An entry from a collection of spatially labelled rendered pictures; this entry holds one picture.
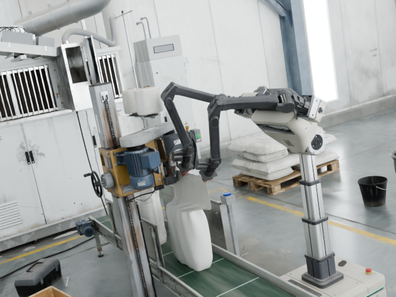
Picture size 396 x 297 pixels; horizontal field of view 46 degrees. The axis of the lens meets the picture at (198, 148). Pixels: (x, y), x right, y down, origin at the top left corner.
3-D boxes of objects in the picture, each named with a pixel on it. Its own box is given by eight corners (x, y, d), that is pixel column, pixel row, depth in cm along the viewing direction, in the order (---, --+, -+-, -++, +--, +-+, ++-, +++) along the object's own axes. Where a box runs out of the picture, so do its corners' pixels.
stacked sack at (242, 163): (287, 159, 637) (286, 149, 634) (250, 172, 602) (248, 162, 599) (266, 156, 672) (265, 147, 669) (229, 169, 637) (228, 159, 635)
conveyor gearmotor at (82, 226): (100, 236, 460) (96, 221, 457) (85, 240, 453) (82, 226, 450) (91, 228, 486) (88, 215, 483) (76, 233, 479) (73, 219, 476)
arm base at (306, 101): (303, 95, 256) (297, 116, 255) (292, 91, 252) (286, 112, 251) (314, 95, 248) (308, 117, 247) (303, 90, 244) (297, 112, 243)
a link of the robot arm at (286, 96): (302, 104, 245) (299, 96, 248) (287, 97, 240) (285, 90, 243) (290, 114, 250) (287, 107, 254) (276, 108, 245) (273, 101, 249)
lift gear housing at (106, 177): (115, 188, 305) (112, 172, 303) (107, 191, 302) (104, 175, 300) (109, 186, 314) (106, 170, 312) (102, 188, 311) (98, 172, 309)
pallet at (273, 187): (340, 169, 635) (338, 159, 632) (272, 196, 576) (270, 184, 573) (297, 163, 705) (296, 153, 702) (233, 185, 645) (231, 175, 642)
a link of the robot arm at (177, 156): (192, 147, 300) (188, 141, 307) (175, 148, 296) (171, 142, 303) (191, 163, 306) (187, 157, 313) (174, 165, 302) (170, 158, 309)
